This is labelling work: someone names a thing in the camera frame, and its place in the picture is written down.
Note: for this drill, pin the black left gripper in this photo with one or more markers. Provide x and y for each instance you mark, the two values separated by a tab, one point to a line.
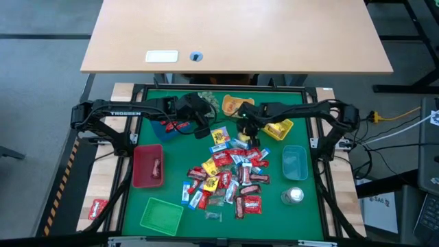
193	108

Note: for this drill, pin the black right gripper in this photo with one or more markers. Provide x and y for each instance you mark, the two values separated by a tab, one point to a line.
254	116

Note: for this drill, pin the red Skittles packet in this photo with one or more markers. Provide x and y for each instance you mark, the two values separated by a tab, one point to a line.
224	179
223	160
252	205
254	154
97	208

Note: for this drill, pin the yellow Sour Patch packet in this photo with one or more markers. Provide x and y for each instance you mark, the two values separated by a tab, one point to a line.
211	184
220	135

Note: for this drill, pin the red KitKat bar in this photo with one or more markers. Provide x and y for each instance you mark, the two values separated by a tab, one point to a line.
198	169
170	126
204	200
259	163
236	151
194	186
182	125

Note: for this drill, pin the yellow candy packet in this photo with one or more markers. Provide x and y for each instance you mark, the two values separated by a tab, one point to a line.
272	127
281	130
210	168

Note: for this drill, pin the yellow mesh basket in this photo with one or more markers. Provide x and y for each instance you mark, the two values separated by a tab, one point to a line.
288	125

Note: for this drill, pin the brown chocolate bar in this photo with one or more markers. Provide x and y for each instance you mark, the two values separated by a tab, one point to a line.
239	207
250	189
196	176
156	168
259	178
240	174

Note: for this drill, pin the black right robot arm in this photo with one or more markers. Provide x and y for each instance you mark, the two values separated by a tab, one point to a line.
308	109

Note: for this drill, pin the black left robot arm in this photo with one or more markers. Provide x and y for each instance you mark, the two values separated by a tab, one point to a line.
103	109

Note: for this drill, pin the white red candy bar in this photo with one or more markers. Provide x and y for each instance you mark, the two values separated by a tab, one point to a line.
246	174

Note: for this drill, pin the white silver candy bar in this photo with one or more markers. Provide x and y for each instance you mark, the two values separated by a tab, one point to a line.
231	191

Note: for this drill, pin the orange plastic bin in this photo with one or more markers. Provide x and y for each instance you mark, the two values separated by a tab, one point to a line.
226	111

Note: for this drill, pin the artificial pale green succulent plant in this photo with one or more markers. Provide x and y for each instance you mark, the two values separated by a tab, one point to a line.
213	100

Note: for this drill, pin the blue plastic bin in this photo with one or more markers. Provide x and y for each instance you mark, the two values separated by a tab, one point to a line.
164	135

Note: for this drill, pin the teal plastic bin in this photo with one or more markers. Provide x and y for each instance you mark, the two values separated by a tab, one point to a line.
295	164

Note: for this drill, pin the clear round jar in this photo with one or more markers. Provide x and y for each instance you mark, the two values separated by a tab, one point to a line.
292	195

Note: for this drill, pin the red plastic bin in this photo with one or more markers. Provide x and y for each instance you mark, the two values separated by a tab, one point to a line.
142	171

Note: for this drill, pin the white rectangular desk plate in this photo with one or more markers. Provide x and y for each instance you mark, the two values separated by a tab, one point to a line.
162	56

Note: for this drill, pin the green table mat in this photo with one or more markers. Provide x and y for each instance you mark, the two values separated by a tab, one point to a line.
274	223

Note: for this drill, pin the green mesh basket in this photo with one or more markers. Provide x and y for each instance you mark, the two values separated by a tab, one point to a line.
151	209

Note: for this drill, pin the light wooden desk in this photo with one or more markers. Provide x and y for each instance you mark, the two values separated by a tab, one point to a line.
236	34

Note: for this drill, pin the white labelled box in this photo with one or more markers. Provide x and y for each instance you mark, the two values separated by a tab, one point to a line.
380	211

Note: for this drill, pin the black yellow striped floor ramp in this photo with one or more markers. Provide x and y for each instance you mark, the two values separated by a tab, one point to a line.
68	192

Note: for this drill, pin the dark grey computer case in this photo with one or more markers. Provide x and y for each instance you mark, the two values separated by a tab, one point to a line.
430	147

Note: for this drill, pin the black keyboard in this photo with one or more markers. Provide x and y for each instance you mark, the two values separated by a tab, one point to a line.
427	216

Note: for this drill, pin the grey chair base leg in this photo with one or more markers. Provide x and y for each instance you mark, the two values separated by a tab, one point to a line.
12	153

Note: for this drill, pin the black aluminium rig frame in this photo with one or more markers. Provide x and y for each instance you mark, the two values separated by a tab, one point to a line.
226	87

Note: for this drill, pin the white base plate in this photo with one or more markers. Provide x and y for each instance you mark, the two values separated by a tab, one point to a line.
314	142
134	138

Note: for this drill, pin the silver rail bracket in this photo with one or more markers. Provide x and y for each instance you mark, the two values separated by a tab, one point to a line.
123	241
317	244

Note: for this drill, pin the black desk base frame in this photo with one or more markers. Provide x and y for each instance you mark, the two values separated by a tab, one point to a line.
404	88

